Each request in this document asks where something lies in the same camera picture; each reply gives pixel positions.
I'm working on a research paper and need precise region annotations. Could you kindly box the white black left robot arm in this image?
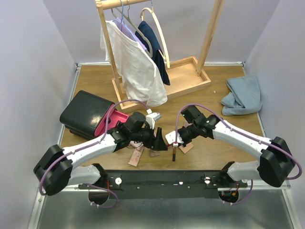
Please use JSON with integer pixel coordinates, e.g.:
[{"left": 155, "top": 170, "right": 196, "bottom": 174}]
[{"left": 33, "top": 112, "right": 167, "bottom": 196}]

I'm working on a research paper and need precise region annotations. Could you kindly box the grey hanger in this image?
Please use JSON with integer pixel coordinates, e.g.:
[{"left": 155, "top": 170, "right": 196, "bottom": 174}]
[{"left": 111, "top": 0, "right": 153, "bottom": 58}]

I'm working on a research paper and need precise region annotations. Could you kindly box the black organizer box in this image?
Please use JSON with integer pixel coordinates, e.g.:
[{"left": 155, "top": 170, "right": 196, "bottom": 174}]
[{"left": 60, "top": 90, "right": 114, "bottom": 140}]

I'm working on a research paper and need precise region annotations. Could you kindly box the pink drawer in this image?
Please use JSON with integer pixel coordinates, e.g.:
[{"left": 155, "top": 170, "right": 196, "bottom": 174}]
[{"left": 94, "top": 109, "right": 129, "bottom": 137}]

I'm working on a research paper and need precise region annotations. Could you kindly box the navy blue garment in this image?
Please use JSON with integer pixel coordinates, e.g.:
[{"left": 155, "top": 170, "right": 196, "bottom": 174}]
[{"left": 138, "top": 21, "right": 170, "bottom": 85}]

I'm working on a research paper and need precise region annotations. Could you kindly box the wooden clothes rack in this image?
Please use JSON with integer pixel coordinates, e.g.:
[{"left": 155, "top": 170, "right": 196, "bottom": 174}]
[{"left": 95, "top": 0, "right": 224, "bottom": 102}]

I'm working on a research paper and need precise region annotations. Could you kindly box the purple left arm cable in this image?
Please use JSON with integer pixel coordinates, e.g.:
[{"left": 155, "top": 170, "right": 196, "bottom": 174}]
[{"left": 39, "top": 99, "right": 151, "bottom": 196}]

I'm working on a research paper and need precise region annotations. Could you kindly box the blue hanger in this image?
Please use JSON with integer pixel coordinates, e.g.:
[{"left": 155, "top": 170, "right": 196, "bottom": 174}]
[{"left": 111, "top": 0, "right": 131, "bottom": 28}]

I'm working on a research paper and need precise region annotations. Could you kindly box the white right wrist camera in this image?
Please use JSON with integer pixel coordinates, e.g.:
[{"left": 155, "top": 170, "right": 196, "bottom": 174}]
[{"left": 165, "top": 131, "right": 183, "bottom": 147}]

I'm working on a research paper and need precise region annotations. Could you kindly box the white t-shirt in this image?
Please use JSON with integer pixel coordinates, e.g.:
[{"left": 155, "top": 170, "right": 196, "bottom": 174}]
[{"left": 106, "top": 21, "right": 168, "bottom": 107}]

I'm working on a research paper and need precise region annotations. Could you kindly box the rose gold square compact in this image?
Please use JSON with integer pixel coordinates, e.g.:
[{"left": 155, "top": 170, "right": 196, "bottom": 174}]
[{"left": 179, "top": 143, "right": 194, "bottom": 154}]

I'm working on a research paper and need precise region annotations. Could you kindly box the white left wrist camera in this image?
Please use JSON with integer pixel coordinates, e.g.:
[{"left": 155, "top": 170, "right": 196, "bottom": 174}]
[{"left": 146, "top": 109, "right": 161, "bottom": 129}]

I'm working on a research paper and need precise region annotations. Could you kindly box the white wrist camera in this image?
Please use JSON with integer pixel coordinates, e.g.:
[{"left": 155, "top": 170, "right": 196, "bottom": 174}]
[
  {"left": 165, "top": 131, "right": 183, "bottom": 147},
  {"left": 146, "top": 109, "right": 161, "bottom": 129}
]

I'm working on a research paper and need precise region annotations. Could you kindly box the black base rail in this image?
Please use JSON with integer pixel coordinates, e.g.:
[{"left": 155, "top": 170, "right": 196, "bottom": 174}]
[{"left": 78, "top": 169, "right": 248, "bottom": 200}]

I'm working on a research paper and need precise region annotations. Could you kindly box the pink palette lower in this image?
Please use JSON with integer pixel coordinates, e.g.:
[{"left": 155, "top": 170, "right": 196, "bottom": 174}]
[{"left": 128, "top": 147, "right": 143, "bottom": 167}]

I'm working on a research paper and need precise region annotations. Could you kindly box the light blue towel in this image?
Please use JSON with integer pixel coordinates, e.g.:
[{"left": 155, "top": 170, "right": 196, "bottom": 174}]
[{"left": 221, "top": 75, "right": 262, "bottom": 116}]

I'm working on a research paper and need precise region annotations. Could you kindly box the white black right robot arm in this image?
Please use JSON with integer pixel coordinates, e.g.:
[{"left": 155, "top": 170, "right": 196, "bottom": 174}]
[{"left": 175, "top": 105, "right": 296, "bottom": 187}]

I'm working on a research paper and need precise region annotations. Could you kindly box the lavender shirt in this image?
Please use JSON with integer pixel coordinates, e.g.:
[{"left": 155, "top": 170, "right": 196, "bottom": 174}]
[{"left": 112, "top": 18, "right": 147, "bottom": 51}]

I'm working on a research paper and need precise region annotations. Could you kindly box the cream wooden hanger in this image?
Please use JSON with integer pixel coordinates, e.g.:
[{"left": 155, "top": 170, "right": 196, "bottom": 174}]
[{"left": 140, "top": 7, "right": 170, "bottom": 69}]

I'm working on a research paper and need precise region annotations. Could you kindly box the red lip gloss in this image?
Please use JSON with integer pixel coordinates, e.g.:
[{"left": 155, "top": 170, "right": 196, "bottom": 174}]
[{"left": 172, "top": 147, "right": 177, "bottom": 162}]

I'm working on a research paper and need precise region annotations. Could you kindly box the small square blush compact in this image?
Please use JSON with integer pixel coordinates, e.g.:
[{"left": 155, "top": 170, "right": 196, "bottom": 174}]
[{"left": 130, "top": 141, "right": 143, "bottom": 149}]

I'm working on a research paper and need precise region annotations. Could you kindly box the brown eyeshadow palette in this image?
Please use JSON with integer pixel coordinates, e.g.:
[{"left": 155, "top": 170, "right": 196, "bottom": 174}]
[{"left": 149, "top": 149, "right": 160, "bottom": 157}]

